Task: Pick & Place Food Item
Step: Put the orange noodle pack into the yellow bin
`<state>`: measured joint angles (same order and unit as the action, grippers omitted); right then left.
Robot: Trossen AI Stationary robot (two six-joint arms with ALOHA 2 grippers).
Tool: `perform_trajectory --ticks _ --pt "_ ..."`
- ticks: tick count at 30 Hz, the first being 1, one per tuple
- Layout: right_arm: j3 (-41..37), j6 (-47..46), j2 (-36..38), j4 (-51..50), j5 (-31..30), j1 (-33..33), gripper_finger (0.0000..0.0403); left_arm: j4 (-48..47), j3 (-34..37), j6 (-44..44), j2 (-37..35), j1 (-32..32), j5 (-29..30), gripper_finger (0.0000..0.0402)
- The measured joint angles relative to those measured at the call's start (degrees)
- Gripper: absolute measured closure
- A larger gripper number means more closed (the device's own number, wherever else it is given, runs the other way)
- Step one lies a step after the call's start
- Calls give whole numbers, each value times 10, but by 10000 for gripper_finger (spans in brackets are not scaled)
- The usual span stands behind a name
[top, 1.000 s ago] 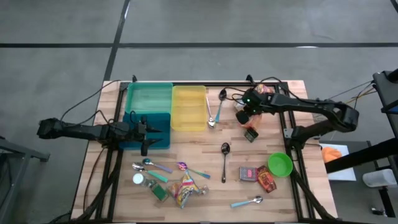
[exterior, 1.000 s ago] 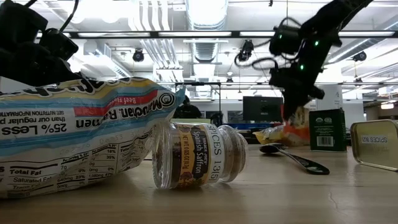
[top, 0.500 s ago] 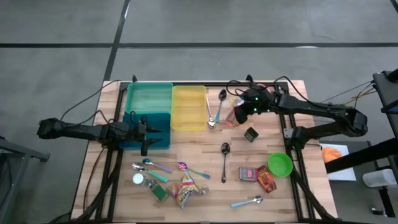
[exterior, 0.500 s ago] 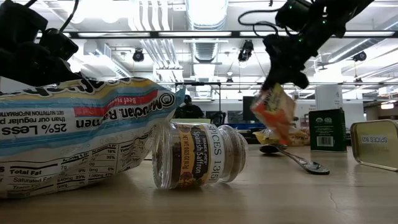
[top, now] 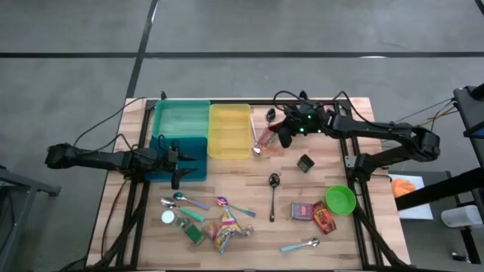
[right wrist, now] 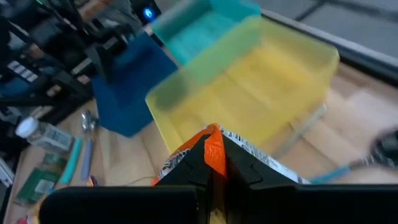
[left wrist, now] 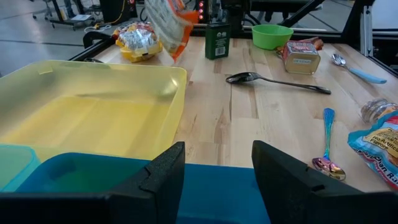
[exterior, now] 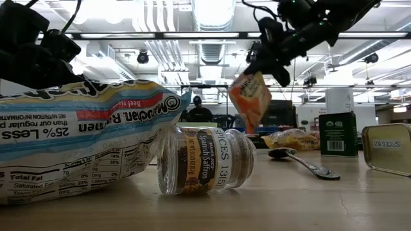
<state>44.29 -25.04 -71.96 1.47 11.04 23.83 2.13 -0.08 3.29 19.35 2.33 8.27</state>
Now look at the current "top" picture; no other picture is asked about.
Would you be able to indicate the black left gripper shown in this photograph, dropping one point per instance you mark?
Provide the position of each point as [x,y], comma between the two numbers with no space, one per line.
[166,162]

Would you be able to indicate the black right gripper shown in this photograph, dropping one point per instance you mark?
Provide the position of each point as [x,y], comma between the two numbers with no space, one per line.
[302,121]

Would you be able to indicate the red snack packet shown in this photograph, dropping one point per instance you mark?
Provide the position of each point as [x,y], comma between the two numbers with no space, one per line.
[266,139]

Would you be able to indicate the dark green tin box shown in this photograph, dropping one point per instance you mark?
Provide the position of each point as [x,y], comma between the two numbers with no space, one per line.
[305,163]

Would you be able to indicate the white-lidded glass jar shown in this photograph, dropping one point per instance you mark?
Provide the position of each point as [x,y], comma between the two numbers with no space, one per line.
[168,217]

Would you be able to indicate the ramen noodle packet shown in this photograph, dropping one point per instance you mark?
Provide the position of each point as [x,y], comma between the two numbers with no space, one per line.
[227,228]

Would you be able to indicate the patterned red spice tin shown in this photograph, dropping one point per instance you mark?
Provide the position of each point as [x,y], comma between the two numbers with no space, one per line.
[301,211]

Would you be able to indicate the small saffron glass jar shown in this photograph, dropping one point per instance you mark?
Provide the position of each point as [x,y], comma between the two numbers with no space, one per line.
[247,231]

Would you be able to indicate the orange snack packet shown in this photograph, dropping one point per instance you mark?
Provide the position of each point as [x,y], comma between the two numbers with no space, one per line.
[324,218]

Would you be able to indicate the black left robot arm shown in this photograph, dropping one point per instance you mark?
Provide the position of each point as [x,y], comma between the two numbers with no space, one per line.
[94,158]

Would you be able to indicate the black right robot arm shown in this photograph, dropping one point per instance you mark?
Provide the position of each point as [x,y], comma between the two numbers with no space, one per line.
[378,129]

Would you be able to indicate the dark teal plastic bin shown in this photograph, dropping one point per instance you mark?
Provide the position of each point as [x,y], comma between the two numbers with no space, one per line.
[196,166]

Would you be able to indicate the silver metal spoon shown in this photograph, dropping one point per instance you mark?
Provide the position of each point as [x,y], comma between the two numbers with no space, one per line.
[257,150]

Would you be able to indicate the green plastic bin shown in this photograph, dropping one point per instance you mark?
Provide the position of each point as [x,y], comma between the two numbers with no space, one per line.
[181,119]

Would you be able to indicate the yellow plastic bin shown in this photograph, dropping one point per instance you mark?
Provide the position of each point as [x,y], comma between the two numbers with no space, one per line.
[228,132]

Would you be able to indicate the rainbow iridescent spoon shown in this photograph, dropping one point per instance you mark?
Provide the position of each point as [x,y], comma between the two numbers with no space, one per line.
[221,201]

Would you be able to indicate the black metal spoon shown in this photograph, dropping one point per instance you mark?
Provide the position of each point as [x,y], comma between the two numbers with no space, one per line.
[273,180]

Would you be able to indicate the green plastic bowl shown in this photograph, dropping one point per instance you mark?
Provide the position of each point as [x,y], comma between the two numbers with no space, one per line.
[340,200]

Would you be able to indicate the orange cloth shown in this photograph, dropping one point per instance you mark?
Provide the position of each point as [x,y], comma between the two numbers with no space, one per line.
[402,187]

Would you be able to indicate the grey metal table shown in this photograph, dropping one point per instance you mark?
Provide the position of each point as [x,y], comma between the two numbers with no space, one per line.
[34,185]

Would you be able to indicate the white paper sheet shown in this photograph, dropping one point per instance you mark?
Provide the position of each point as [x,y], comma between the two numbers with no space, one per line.
[416,211]

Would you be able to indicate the black equipment stand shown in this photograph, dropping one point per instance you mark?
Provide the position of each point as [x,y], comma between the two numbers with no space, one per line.
[470,109]

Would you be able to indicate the white plastic container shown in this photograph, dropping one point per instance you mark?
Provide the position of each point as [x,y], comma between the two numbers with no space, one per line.
[461,216]

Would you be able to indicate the small black object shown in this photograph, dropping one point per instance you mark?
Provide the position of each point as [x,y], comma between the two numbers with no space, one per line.
[460,257]

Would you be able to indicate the black table frame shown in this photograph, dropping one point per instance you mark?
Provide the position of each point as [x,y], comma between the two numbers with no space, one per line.
[261,102]

